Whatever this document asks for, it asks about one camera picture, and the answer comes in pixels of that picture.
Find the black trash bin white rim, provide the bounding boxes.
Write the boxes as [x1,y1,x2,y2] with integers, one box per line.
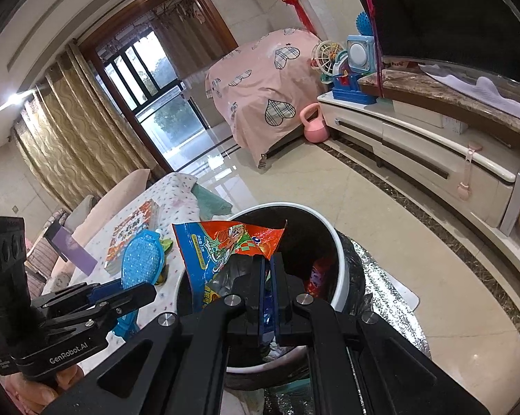
[175,202,366,375]

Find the blue plastic pouch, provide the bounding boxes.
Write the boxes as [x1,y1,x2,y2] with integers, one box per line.
[113,227,167,340]

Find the orange snack bag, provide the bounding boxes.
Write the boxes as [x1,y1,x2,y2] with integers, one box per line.
[172,220,289,312]

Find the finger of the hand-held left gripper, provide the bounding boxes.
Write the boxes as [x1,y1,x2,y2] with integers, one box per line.
[84,277,126,305]
[93,284,157,334]

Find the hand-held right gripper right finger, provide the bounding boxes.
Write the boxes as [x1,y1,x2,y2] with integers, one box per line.
[272,253,492,415]

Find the blue toy with round face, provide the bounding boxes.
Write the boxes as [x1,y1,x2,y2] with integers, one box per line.
[345,35,379,74]

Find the pink plastic stick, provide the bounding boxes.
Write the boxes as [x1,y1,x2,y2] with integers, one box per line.
[357,0,386,101]

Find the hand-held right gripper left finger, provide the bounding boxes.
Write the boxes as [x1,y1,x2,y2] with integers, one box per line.
[44,255,269,415]

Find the purple board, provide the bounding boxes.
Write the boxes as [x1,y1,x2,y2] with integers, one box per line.
[48,225,98,275]

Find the gold patterned curtain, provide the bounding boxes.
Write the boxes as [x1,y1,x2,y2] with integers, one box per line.
[11,41,165,210]

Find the person's left hand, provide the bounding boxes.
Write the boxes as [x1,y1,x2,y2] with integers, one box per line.
[4,365,85,415]

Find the pink kettlebell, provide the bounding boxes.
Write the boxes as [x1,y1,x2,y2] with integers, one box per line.
[300,104,329,143]

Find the pink cabinet safety lock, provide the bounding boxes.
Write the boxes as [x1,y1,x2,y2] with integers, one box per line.
[456,142,477,202]

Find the red snack wrapper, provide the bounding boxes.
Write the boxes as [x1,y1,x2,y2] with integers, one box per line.
[305,257,334,299]

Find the white cloth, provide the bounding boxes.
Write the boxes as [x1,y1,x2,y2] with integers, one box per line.
[418,63,520,115]

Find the silver foil mat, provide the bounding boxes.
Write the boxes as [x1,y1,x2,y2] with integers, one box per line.
[260,244,434,415]

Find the white tv cabinet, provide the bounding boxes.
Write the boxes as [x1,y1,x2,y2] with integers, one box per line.
[318,67,520,236]

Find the blue and red toy machine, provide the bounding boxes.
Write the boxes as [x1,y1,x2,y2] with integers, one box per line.
[331,69,378,105]

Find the black television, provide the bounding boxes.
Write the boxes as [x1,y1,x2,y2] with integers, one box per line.
[340,0,520,79]

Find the children's picture book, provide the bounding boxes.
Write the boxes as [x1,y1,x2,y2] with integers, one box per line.
[104,199,159,273]

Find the glass balcony door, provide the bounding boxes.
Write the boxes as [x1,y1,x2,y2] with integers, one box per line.
[80,0,239,174]

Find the pink heart-print sheet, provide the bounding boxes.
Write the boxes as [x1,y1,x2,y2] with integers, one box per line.
[205,28,325,169]

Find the green cloth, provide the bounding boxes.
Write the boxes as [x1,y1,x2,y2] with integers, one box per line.
[193,184,235,219]

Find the ferris wheel toy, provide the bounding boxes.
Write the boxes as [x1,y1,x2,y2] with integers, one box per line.
[312,40,349,85]

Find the beige sofa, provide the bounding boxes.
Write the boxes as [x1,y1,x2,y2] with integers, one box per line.
[26,168,152,295]

